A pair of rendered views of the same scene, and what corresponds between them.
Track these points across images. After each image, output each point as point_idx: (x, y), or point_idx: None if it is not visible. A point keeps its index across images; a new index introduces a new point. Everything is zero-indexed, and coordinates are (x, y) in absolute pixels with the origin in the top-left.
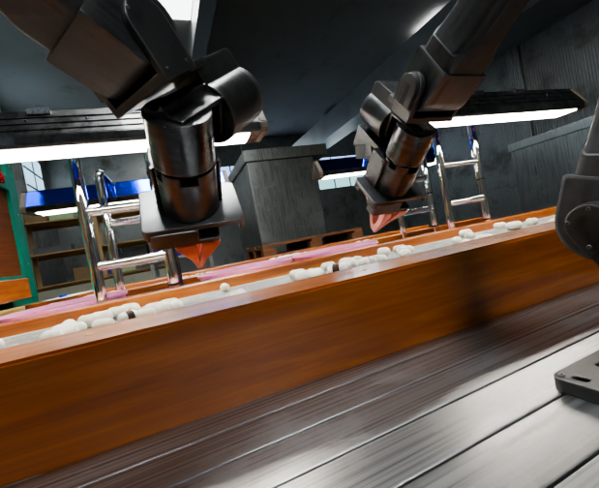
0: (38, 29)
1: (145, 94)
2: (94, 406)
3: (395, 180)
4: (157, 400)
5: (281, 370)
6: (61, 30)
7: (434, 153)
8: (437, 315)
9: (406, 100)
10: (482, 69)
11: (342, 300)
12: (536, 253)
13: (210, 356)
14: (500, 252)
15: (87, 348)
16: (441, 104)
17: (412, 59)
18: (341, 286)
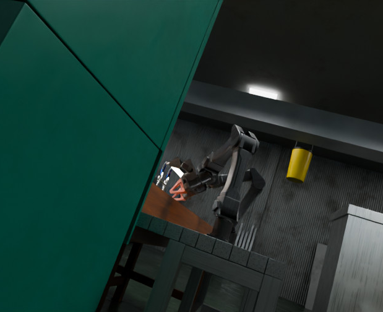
0: (216, 161)
1: (212, 172)
2: (177, 216)
3: (192, 193)
4: (179, 221)
5: (185, 226)
6: (218, 164)
7: (159, 174)
8: (194, 229)
9: (211, 182)
10: (221, 186)
11: (192, 217)
12: (203, 225)
13: (184, 216)
14: (202, 221)
15: (182, 205)
16: (213, 186)
17: (215, 175)
18: (193, 214)
